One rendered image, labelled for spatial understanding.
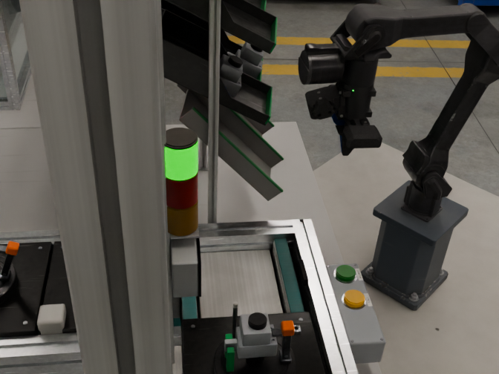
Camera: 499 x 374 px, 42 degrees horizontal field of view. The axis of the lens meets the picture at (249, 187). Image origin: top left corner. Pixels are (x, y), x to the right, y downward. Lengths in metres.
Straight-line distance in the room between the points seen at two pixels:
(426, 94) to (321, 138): 0.88
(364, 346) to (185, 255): 0.44
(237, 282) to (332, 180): 0.52
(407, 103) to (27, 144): 2.61
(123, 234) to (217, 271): 1.20
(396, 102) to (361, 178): 2.24
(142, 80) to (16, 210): 1.53
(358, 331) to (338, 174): 0.65
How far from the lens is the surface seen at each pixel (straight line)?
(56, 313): 1.23
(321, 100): 1.14
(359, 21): 1.08
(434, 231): 1.34
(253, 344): 1.07
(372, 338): 1.24
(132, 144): 0.17
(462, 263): 1.60
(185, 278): 0.95
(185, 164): 0.87
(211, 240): 1.40
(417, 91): 4.18
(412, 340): 1.39
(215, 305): 1.32
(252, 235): 1.41
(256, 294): 1.34
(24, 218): 1.66
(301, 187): 1.72
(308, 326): 1.22
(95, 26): 0.17
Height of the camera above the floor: 1.88
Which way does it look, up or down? 37 degrees down
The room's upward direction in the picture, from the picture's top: 3 degrees clockwise
